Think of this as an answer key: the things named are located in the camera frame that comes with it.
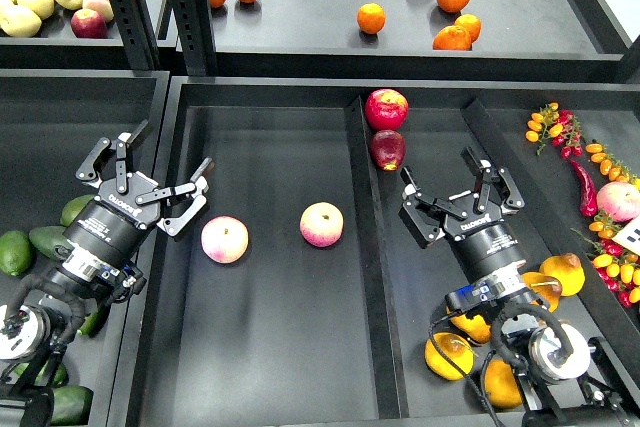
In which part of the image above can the yellow pear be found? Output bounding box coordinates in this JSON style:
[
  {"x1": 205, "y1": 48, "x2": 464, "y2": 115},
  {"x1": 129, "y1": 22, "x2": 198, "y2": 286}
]
[
  {"x1": 539, "y1": 253, "x2": 586, "y2": 297},
  {"x1": 424, "y1": 332, "x2": 475, "y2": 381},
  {"x1": 482, "y1": 359, "x2": 523, "y2": 409},
  {"x1": 450, "y1": 315, "x2": 491, "y2": 346},
  {"x1": 522, "y1": 271, "x2": 563, "y2": 312}
]

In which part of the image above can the dark red apple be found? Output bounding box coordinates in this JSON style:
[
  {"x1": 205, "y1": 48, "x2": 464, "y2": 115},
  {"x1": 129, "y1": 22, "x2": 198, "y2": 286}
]
[{"x1": 369, "y1": 129, "x2": 406, "y2": 172}]

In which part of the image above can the green avocado standing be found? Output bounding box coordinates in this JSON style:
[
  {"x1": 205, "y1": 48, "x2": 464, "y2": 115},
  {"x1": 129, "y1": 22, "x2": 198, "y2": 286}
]
[{"x1": 77, "y1": 306, "x2": 111, "y2": 337}]

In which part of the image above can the red apple on shelf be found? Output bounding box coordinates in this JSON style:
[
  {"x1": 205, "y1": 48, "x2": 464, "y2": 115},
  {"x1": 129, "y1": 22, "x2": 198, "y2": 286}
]
[{"x1": 71, "y1": 9, "x2": 108, "y2": 39}]

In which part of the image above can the dark avocado left bin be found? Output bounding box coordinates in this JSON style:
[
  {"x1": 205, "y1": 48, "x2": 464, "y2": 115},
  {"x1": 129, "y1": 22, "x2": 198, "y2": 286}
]
[{"x1": 28, "y1": 225, "x2": 73, "y2": 261}]

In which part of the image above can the pink apple right bin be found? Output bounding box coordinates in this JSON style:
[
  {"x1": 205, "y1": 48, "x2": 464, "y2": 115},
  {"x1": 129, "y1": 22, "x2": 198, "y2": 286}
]
[{"x1": 596, "y1": 181, "x2": 639, "y2": 222}]

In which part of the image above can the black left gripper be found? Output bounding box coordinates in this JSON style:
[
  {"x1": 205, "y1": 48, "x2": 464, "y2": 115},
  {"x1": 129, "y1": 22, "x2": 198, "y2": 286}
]
[{"x1": 63, "y1": 119, "x2": 216, "y2": 268}]

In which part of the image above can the pink apple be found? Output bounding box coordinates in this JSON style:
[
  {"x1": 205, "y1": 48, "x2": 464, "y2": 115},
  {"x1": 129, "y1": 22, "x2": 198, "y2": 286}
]
[
  {"x1": 201, "y1": 216, "x2": 249, "y2": 264},
  {"x1": 299, "y1": 202, "x2": 344, "y2": 248}
]

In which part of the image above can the black bin divider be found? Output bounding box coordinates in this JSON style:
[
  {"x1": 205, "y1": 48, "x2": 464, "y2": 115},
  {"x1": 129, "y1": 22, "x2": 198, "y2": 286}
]
[{"x1": 344, "y1": 97, "x2": 408, "y2": 419}]

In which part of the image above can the black middle bin tray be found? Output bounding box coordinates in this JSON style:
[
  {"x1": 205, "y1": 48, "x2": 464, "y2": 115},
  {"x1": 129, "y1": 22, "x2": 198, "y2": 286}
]
[{"x1": 124, "y1": 77, "x2": 639, "y2": 426}]

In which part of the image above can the white label card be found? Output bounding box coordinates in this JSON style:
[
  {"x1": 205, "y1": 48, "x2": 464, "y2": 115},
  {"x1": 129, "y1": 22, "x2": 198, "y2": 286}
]
[{"x1": 613, "y1": 217, "x2": 640, "y2": 255}]

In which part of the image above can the red chili pepper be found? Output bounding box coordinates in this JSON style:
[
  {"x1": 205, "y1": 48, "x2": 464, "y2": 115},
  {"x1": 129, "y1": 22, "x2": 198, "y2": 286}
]
[{"x1": 569, "y1": 159, "x2": 598, "y2": 217}]

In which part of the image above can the cherry tomato bunch upper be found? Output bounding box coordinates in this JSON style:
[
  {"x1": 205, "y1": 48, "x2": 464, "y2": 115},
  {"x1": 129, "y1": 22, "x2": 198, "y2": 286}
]
[{"x1": 525, "y1": 102, "x2": 583, "y2": 159}]

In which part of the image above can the orange shelf behind front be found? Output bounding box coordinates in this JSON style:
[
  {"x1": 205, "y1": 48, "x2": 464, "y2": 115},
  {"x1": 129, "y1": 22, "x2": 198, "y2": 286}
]
[{"x1": 454, "y1": 14, "x2": 482, "y2": 43}]

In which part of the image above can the black upper left shelf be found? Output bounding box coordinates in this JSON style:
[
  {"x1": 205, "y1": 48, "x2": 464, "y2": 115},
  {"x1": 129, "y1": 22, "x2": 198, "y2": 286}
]
[{"x1": 1, "y1": 0, "x2": 178, "y2": 71}]

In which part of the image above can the bright red apple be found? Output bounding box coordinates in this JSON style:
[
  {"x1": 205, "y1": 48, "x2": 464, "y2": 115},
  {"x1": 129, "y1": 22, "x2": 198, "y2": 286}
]
[{"x1": 364, "y1": 89, "x2": 409, "y2": 131}]

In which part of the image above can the dark green avocado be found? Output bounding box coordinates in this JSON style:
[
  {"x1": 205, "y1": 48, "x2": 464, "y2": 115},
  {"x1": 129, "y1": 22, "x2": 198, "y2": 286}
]
[{"x1": 13, "y1": 363, "x2": 69, "y2": 388}]

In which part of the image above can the green avocado top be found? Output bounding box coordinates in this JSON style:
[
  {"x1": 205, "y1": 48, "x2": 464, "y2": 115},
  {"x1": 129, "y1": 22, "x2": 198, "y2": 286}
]
[{"x1": 60, "y1": 194, "x2": 94, "y2": 227}]

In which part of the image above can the orange cherry tomato bunch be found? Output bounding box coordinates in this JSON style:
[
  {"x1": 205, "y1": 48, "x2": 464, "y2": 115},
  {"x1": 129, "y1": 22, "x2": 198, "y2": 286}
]
[{"x1": 585, "y1": 141, "x2": 639, "y2": 189}]

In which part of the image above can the black diagonal divider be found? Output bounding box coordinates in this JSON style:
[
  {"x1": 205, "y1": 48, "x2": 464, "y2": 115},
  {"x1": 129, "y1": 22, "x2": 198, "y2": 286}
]
[{"x1": 462, "y1": 99, "x2": 639, "y2": 355}]

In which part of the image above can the pink apple centre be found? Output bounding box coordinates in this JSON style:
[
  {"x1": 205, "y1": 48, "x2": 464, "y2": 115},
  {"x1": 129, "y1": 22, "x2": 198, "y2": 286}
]
[{"x1": 299, "y1": 202, "x2": 344, "y2": 248}]

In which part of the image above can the black perforated left post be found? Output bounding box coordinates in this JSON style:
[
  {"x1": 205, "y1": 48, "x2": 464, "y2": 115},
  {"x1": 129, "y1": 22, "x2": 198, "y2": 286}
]
[{"x1": 110, "y1": 0, "x2": 161, "y2": 71}]

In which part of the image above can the pink apple left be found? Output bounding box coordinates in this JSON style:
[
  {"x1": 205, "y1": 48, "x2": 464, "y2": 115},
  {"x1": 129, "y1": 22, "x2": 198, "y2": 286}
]
[{"x1": 201, "y1": 216, "x2": 249, "y2": 264}]

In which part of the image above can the pale yellow apple front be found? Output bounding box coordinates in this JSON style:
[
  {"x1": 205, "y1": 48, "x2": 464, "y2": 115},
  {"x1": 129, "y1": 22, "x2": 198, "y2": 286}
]
[{"x1": 1, "y1": 5, "x2": 42, "y2": 38}]

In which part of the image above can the light green avocado far left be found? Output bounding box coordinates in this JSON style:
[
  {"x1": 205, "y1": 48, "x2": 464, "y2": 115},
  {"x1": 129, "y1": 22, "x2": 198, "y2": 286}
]
[{"x1": 0, "y1": 230, "x2": 34, "y2": 277}]

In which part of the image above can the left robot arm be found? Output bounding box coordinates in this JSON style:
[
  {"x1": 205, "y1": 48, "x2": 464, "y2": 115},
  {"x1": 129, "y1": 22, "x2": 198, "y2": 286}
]
[{"x1": 1, "y1": 121, "x2": 214, "y2": 426}]

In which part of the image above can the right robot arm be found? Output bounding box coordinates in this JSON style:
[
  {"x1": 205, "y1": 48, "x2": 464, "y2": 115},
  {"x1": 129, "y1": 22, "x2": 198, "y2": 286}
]
[{"x1": 399, "y1": 147, "x2": 639, "y2": 426}]

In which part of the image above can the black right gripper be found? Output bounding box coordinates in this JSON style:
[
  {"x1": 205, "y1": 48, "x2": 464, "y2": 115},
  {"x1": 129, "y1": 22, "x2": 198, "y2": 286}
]
[{"x1": 399, "y1": 146, "x2": 526, "y2": 280}]

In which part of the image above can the pink peach on shelf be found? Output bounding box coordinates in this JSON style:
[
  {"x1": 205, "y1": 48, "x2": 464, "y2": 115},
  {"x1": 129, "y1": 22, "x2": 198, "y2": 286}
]
[{"x1": 82, "y1": 0, "x2": 114, "y2": 23}]

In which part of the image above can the black perforated shelf post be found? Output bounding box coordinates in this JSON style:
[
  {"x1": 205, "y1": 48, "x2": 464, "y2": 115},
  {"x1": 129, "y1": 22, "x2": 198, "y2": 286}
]
[{"x1": 169, "y1": 0, "x2": 219, "y2": 77}]

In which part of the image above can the cherry tomato bunch lower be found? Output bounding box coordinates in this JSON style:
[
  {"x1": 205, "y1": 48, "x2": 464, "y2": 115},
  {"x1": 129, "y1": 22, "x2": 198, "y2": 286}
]
[{"x1": 574, "y1": 211, "x2": 639, "y2": 308}]

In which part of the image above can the black shelf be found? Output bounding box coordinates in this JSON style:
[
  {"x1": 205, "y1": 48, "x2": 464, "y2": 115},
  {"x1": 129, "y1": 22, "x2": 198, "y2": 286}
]
[
  {"x1": 1, "y1": 0, "x2": 178, "y2": 71},
  {"x1": 210, "y1": 0, "x2": 639, "y2": 83}
]

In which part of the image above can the yellow pear bottom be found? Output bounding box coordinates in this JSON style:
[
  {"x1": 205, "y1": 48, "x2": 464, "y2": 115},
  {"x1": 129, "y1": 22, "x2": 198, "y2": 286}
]
[{"x1": 482, "y1": 359, "x2": 523, "y2": 409}]

